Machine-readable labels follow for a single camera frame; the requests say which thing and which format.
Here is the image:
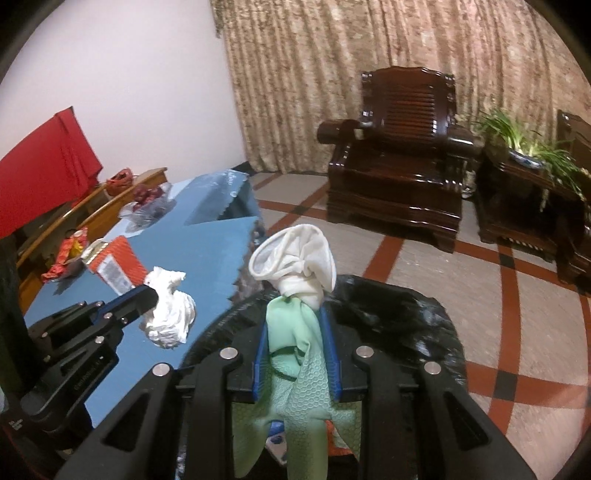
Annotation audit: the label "glass fruit bowl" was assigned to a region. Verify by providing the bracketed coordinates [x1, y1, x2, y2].
[118, 182, 176, 230]

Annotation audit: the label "white cardboard box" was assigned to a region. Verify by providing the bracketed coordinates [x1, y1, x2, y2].
[266, 421, 287, 466]

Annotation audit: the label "white tube with label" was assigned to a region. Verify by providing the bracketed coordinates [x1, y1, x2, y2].
[96, 254, 133, 295]

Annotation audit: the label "crumpled white tissue ball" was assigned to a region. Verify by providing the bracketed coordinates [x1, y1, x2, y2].
[140, 266, 197, 349]

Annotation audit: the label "black trash bag bin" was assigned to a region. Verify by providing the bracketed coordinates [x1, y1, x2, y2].
[174, 274, 468, 480]

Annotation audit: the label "wooden bench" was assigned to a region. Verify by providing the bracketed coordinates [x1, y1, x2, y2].
[17, 167, 167, 313]

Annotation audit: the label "orange foam fruit net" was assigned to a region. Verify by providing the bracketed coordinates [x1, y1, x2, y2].
[86, 236, 147, 290]

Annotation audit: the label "red apples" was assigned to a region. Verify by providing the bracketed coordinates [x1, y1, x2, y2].
[133, 184, 164, 209]

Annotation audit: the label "red snack wrapper dish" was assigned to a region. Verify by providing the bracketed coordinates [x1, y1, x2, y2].
[41, 227, 88, 283]

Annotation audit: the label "small tissue box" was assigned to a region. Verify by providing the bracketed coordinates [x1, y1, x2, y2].
[81, 238, 108, 266]

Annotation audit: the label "beige patterned curtain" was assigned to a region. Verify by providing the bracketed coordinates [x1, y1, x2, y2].
[211, 1, 590, 173]

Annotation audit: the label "blue tablecloth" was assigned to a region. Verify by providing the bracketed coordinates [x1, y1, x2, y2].
[85, 173, 264, 424]

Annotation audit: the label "green rubber glove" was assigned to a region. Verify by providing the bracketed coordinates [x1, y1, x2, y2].
[231, 296, 362, 479]

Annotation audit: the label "red cloth cover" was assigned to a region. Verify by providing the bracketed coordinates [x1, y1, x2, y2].
[0, 107, 102, 237]

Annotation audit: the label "white cloth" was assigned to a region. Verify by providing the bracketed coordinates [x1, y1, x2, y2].
[249, 224, 338, 311]

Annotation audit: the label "dark wooden side table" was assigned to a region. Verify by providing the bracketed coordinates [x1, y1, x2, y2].
[475, 149, 585, 262]

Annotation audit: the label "green potted plant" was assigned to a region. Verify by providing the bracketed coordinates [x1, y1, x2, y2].
[476, 109, 589, 201]

